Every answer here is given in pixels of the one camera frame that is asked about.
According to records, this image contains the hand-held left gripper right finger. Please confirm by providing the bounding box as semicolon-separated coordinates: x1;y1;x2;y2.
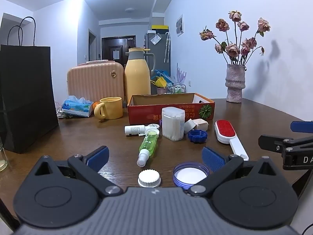
187;146;278;197

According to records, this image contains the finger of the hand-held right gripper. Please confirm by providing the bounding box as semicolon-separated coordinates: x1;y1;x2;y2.
290;121;313;133
258;134;313;152

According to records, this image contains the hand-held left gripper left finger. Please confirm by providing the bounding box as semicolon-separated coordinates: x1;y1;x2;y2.
34;146;124;197

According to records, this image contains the blue notched cap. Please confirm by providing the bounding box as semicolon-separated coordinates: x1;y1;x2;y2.
188;130;208;144

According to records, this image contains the blue-rimmed white lid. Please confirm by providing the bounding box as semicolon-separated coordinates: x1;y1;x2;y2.
173;162;210;191

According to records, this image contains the red and white lint brush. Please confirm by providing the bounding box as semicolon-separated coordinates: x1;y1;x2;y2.
214;120;249;161

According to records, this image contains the white flip-lid box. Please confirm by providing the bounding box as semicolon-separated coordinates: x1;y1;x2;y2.
184;118;209;134

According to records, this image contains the white labelled bottle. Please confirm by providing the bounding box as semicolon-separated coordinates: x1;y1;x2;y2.
124;125;147;136

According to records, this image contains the translucent cotton swab box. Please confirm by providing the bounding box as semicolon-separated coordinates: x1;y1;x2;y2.
162;107;185;142

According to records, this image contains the green spray bottle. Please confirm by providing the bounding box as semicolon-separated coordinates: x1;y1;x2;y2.
137;128;160;167

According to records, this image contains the white ribbed cap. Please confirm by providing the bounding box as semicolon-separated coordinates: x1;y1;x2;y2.
138;169;161;188

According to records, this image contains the red cardboard box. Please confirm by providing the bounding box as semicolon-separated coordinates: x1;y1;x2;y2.
127;93;216;125

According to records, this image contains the yellow mug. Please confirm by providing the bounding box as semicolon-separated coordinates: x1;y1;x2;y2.
94;97;123;120

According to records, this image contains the blue tissue pack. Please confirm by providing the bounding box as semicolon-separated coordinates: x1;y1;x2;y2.
61;95;94;118

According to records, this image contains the pink stone vase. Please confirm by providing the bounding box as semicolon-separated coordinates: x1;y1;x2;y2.
225;64;246;103

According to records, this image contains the pink ribbed suitcase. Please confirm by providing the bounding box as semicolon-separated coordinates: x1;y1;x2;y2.
67;60;126;103

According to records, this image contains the yellow thermos jug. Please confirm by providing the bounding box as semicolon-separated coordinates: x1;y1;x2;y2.
124;47;156;104

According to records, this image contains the yellow bag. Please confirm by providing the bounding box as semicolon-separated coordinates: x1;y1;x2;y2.
151;70;172;89

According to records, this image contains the clear glass bottle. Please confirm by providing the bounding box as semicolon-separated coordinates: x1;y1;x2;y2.
0;137;9;172

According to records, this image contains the dried rose bouquet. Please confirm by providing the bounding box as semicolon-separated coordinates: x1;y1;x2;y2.
199;10;271;66

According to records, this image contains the black paper bag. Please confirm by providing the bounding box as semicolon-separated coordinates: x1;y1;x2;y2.
0;17;59;154

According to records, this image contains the grey side door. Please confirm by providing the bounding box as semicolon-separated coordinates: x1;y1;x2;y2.
88;29;97;61

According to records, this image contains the grey fridge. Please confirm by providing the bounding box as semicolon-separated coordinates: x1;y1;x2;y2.
144;30;171;95

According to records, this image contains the hanging folded umbrella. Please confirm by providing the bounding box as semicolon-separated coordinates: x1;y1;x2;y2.
164;32;170;63

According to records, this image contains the white cable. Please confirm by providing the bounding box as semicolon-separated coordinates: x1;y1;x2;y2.
54;101;64;118

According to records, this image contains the wire storage rack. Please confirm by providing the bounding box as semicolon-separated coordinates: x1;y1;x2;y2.
166;83;187;95

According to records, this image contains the purple coral wall sticker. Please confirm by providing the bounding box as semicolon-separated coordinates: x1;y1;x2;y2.
175;63;187;85

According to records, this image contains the framed wall picture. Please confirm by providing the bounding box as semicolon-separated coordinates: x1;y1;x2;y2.
176;14;184;37

